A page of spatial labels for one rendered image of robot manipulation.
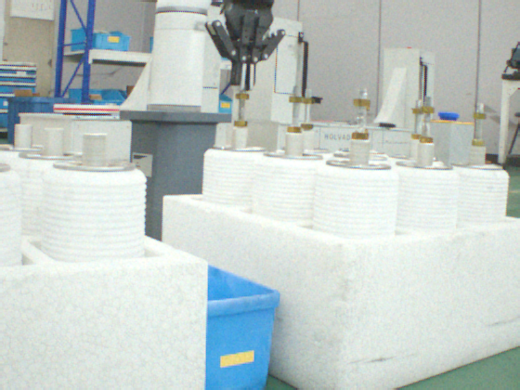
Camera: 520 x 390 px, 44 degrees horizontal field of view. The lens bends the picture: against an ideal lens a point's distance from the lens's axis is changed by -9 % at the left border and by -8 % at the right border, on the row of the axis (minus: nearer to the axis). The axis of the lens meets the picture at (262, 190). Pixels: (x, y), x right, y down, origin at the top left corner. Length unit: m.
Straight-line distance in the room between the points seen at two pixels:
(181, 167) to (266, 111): 2.35
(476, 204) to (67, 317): 0.58
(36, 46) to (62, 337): 6.68
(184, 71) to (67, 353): 0.70
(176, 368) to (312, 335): 0.20
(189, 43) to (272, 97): 2.30
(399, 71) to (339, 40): 3.02
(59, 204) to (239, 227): 0.32
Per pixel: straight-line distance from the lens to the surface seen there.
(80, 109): 2.88
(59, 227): 0.57
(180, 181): 1.13
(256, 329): 0.72
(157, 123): 1.13
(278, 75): 3.46
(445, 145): 1.17
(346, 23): 7.45
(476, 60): 6.47
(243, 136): 0.95
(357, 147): 0.77
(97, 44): 5.82
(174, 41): 1.16
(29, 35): 7.14
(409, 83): 4.49
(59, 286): 0.53
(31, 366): 0.54
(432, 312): 0.81
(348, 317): 0.70
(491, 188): 0.92
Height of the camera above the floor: 0.30
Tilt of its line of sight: 6 degrees down
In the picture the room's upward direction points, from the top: 3 degrees clockwise
